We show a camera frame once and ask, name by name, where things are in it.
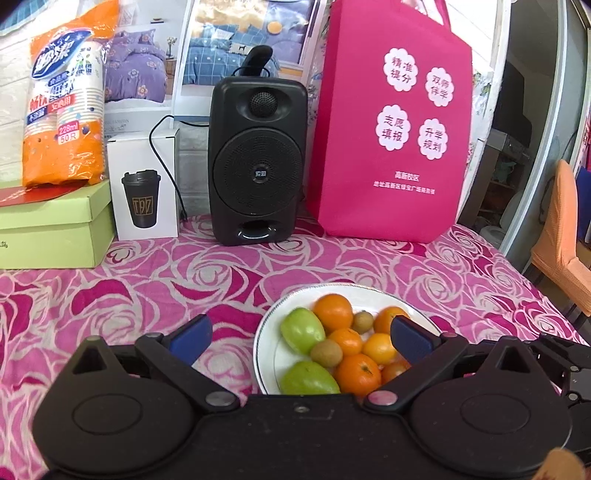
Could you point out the black speaker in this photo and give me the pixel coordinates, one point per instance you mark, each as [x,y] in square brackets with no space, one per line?
[255,158]

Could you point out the white oval plate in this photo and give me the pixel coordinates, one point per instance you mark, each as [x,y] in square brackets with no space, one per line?
[272,357]

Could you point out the small orange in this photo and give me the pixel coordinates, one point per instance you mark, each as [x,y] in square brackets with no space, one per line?
[350,341]

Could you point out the orange middle front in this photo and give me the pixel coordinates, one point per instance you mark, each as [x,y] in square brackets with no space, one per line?
[358,375]

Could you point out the blue bedding poster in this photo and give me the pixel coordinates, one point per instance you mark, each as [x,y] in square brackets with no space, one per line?
[220,34]

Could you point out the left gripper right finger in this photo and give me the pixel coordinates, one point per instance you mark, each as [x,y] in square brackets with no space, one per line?
[429,398]

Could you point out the purple bedding poster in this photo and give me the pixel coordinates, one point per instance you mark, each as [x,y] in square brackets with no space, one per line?
[140,65]

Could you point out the orange far left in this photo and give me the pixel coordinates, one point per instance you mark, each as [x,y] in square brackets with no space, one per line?
[334,311]

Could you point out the orange covered chair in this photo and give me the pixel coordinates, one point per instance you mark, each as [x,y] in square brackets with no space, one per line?
[555,252]

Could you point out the white cup box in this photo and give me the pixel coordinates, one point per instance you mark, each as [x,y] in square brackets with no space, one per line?
[141,170]

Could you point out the green shoe box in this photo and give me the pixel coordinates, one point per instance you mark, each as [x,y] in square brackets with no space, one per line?
[72,231]

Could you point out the red envelope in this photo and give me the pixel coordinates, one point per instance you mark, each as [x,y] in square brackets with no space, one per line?
[22,195]

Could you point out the pink rose tablecloth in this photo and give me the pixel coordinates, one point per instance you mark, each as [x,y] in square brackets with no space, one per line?
[459,281]

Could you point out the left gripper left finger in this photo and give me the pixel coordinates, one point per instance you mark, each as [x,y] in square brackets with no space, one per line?
[129,411]

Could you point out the red-yellow peach fruit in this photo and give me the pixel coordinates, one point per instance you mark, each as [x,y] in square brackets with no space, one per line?
[393,370]

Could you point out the brown kiwi fruit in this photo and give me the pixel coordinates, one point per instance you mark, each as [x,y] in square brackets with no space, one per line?
[327,353]

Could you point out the magenta tote bag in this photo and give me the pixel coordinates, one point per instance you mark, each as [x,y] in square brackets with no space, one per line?
[394,118]

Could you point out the yellow orange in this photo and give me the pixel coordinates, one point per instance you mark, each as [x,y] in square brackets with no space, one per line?
[380,349]

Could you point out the green apple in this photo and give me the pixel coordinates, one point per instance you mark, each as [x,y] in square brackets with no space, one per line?
[302,330]
[308,378]

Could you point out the small yellow-brown fruit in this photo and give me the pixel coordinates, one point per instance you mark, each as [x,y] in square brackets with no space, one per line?
[363,322]

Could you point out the orange upper right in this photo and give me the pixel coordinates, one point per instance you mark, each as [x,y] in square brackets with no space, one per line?
[384,320]

